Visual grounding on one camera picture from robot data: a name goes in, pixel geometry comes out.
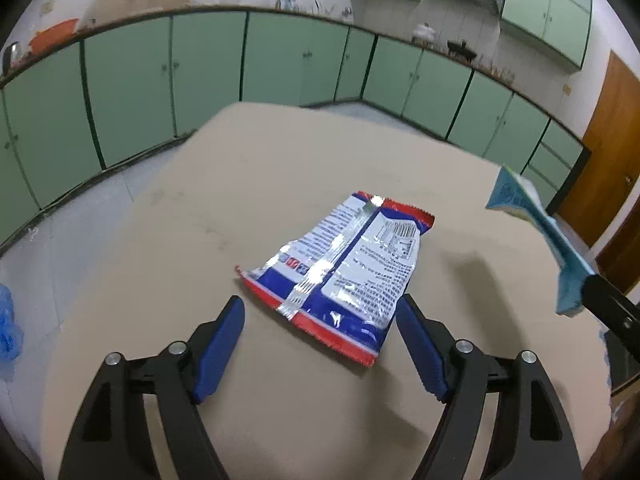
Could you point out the row of glass jars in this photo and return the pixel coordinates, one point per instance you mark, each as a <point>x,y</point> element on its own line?
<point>499,71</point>

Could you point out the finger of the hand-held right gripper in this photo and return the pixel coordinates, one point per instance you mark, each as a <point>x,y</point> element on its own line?
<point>610,300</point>
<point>627,332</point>

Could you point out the red white blue snack packet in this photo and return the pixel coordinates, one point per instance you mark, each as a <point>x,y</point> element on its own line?
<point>345,270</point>

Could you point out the blue plastic bag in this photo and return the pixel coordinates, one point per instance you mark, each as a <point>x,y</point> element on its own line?
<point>7,330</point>

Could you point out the black pot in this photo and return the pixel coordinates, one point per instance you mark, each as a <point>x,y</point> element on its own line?
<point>460,50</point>

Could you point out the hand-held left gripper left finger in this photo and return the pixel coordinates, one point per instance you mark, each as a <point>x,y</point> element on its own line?
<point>220,350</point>

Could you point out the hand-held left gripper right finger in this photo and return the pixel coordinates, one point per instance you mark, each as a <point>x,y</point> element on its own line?
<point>420,350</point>

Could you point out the white lidded tureen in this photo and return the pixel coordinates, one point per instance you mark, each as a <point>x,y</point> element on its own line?
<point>424,32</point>

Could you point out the electric kettle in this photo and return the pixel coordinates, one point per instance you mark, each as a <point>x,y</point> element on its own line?
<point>10,57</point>

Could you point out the orange plastic basin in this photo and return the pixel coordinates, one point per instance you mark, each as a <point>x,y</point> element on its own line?
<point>52,35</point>

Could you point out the brown wooden door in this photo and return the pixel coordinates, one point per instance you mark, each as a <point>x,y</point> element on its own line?
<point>610,150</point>

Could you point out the green wall cabinet row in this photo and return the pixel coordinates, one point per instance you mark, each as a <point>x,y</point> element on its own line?
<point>545,5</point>

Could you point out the pale blue green packet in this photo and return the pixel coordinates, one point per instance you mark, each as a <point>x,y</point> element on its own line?
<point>545,230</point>

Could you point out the green base cabinet row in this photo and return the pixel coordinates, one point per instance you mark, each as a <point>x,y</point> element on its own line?
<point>125,85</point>

